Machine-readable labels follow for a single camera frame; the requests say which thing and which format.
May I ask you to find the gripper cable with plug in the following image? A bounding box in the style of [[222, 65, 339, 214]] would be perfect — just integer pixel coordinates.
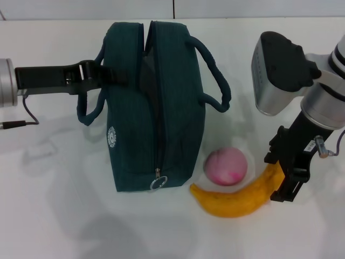
[[0, 95, 40, 131], [313, 128, 343, 159]]

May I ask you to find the pink peach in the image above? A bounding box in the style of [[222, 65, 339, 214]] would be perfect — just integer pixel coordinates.
[[203, 146, 249, 187]]

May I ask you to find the left gripper cable with plug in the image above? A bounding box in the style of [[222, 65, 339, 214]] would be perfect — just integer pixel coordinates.
[[0, 95, 40, 131]]

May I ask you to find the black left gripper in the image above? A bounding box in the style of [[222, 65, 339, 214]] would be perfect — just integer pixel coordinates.
[[14, 60, 128, 97]]

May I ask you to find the dark teal insulated lunch bag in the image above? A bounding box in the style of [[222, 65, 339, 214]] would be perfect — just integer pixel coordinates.
[[76, 21, 232, 193]]

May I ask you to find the yellow banana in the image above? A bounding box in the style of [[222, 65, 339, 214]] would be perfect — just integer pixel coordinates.
[[189, 161, 285, 219]]

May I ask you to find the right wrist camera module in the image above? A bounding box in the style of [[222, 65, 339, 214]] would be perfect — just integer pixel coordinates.
[[251, 31, 323, 117]]

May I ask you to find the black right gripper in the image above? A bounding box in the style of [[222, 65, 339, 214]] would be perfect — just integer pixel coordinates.
[[264, 111, 334, 203]]

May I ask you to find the right gripper cable with plug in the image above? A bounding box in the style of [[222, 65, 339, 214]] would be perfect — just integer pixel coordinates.
[[313, 128, 343, 159]]

